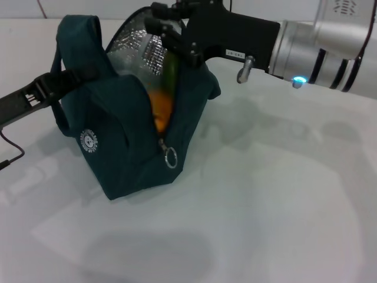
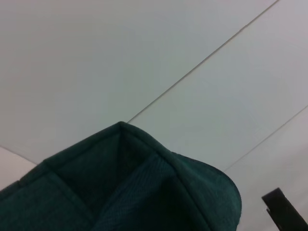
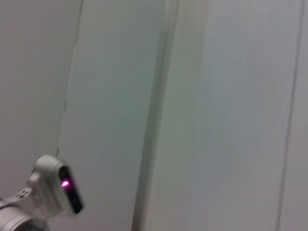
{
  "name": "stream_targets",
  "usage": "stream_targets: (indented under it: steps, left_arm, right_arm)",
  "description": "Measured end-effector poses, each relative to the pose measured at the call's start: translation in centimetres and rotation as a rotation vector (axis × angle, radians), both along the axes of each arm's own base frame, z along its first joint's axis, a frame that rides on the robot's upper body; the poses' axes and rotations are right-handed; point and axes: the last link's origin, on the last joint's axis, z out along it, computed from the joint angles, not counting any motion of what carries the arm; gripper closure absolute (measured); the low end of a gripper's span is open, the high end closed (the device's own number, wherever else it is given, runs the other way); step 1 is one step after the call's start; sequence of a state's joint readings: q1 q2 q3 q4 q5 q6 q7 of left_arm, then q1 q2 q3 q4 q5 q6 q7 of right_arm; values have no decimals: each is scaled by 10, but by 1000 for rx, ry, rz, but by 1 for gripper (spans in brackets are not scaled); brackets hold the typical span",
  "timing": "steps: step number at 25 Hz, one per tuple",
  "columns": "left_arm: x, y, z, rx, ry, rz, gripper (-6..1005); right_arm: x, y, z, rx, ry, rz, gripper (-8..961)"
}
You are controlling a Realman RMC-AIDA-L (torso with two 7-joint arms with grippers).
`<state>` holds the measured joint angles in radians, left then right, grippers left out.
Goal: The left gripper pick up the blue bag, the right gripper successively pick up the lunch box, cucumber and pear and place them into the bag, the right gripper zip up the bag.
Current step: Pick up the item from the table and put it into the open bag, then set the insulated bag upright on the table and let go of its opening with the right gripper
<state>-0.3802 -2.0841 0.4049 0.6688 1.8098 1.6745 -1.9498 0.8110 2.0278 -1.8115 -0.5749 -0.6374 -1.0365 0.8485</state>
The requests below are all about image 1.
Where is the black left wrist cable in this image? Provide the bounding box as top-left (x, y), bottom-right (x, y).
top-left (0, 125), bottom-right (26, 170)

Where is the green cucumber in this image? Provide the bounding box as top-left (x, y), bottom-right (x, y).
top-left (160, 20), bottom-right (185, 98)

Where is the yellow pear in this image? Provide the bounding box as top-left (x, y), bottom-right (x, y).
top-left (147, 90), bottom-right (174, 135)

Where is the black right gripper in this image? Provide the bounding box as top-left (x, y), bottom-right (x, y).
top-left (145, 0), bottom-right (281, 73)

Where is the dark teal insulated lunch bag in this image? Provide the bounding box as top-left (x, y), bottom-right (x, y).
top-left (50, 7), bottom-right (221, 201)

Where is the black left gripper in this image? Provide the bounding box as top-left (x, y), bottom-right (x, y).
top-left (0, 65), bottom-right (101, 126)

